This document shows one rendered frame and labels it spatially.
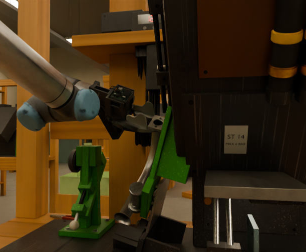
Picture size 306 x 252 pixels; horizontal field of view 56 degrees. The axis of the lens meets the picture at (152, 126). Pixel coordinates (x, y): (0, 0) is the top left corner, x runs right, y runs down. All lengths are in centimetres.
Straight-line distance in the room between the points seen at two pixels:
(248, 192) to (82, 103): 40
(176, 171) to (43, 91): 34
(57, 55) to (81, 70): 121
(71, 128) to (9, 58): 68
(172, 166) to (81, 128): 64
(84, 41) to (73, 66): 1110
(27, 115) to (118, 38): 40
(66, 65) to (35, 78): 1165
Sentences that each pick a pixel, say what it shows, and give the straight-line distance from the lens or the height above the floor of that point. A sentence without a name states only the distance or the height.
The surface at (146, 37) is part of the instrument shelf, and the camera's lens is 97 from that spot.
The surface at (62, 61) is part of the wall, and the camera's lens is 1239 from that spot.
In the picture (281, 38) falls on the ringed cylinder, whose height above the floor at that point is 135.
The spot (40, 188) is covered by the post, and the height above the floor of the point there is 99.
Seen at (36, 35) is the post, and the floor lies 159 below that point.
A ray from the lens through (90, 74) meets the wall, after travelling 1177.
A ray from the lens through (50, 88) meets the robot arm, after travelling 65.
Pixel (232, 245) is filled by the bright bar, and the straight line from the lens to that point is 59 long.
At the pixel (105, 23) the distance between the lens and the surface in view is 108.
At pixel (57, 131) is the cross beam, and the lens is 127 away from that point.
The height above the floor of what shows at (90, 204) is 99.
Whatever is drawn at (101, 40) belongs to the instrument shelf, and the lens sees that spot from 101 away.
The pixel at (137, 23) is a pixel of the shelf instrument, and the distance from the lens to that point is 102.
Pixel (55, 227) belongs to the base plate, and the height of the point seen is 90.
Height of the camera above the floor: 121
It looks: 1 degrees up
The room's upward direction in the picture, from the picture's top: straight up
